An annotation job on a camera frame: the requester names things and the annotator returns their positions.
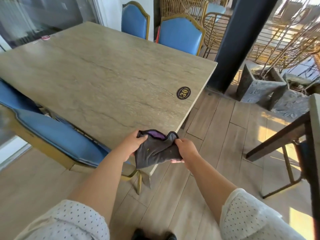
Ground person's left hand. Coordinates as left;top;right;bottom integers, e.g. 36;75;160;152
119;130;148;163

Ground person's right hand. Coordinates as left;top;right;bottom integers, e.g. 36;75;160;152
171;138;200;170

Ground dark grey cloth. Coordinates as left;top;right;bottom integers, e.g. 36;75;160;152
134;129;183;170

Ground person's left forearm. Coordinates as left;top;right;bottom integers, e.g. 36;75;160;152
67;147;128;224

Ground person's right forearm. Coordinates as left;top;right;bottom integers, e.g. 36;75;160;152
186;155;238;224

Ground black oval number plate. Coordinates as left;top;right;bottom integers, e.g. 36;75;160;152
176;86;192;100

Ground grey stone table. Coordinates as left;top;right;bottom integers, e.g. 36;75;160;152
0;21;217;189

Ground black left shoe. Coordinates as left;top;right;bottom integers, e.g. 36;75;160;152
131;228;146;240

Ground white dotted right sleeve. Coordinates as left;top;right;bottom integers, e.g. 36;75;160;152
219;188;307;240

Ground white dotted sleeve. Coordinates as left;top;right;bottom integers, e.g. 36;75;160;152
14;200;110;240
219;188;307;240

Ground grey stone planter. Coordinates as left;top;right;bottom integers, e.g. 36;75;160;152
270;73;320;120
236;63;287;104

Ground white dotted left sleeve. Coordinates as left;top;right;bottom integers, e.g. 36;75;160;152
14;200;110;240

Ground black pillar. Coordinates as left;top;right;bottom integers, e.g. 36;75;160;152
207;0;279;94

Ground grey table black legs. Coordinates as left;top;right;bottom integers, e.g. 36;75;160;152
246;93;320;240

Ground group of rattan chairs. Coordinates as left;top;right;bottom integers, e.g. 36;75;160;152
160;0;320;74

